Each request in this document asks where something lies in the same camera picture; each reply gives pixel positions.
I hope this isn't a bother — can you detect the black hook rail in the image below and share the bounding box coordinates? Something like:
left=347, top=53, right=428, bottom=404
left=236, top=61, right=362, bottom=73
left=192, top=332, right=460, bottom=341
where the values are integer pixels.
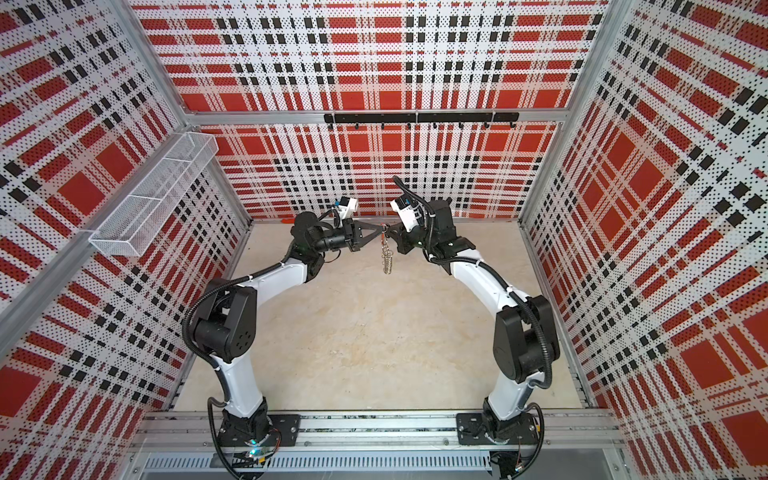
left=324, top=112, right=520, bottom=127

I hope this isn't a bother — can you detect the white wire mesh basket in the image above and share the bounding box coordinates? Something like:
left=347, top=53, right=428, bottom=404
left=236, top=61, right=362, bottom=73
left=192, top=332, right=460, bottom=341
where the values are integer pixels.
left=89, top=132, right=218, bottom=257

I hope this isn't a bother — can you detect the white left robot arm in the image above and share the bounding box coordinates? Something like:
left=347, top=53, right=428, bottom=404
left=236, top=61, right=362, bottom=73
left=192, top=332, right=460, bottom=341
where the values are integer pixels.
left=182, top=212, right=387, bottom=447

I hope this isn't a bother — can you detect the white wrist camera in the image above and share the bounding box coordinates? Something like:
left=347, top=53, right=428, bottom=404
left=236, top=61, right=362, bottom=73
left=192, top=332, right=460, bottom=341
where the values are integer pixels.
left=334, top=196, right=359, bottom=221
left=390, top=193, right=424, bottom=232

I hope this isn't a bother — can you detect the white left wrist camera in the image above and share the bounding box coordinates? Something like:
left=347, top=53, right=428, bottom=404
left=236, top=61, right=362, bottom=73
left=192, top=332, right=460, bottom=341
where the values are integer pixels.
left=334, top=196, right=359, bottom=221

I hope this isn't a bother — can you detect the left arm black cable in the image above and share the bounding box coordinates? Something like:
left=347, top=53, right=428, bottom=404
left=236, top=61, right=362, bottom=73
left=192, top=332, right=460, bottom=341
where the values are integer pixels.
left=181, top=206, right=340, bottom=370

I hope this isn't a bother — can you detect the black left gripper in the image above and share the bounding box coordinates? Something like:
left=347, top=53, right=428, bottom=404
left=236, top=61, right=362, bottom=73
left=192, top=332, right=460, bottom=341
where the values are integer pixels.
left=314, top=219, right=383, bottom=253

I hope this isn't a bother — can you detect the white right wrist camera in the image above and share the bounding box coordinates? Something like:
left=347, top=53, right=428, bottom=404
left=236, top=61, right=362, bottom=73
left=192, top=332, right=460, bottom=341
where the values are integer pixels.
left=390, top=193, right=424, bottom=232

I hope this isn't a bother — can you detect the red-handled key organizer ring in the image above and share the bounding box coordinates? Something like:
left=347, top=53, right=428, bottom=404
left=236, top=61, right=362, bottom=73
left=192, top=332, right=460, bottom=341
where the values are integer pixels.
left=379, top=223, right=397, bottom=276

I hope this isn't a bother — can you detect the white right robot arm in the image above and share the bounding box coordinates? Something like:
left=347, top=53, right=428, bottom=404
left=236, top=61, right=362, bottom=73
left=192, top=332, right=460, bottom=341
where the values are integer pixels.
left=385, top=193, right=560, bottom=444

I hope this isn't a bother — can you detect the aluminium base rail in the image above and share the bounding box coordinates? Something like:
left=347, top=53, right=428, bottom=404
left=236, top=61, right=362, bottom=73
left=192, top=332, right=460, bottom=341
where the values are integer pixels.
left=128, top=410, right=625, bottom=475

